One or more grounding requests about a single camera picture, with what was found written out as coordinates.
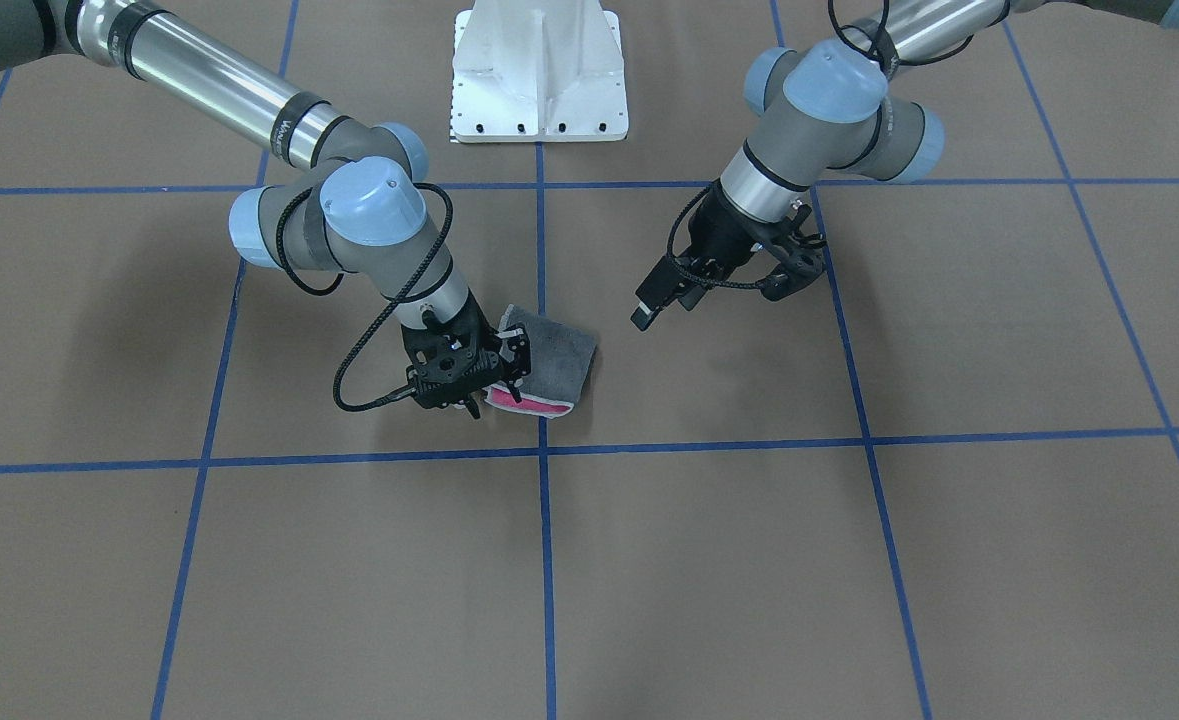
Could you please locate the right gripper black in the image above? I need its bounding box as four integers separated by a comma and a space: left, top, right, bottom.
401, 300, 531, 420

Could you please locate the pink and grey towel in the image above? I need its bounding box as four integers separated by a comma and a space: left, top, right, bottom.
483, 304, 597, 420

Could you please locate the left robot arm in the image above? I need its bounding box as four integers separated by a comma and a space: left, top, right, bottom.
631, 1, 1038, 331

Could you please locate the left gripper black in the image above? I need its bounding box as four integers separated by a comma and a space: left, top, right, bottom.
630, 184, 780, 332

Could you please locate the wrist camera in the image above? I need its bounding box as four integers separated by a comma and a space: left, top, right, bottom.
406, 356, 485, 409
758, 232, 828, 302

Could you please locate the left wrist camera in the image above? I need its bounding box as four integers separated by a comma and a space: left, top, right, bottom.
758, 232, 828, 302

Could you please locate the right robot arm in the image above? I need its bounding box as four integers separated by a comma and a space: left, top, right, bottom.
0, 1, 531, 416

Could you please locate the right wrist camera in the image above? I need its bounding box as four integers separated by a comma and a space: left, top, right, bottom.
406, 356, 485, 409

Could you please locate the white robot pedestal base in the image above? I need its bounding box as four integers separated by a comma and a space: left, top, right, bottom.
449, 1, 630, 143

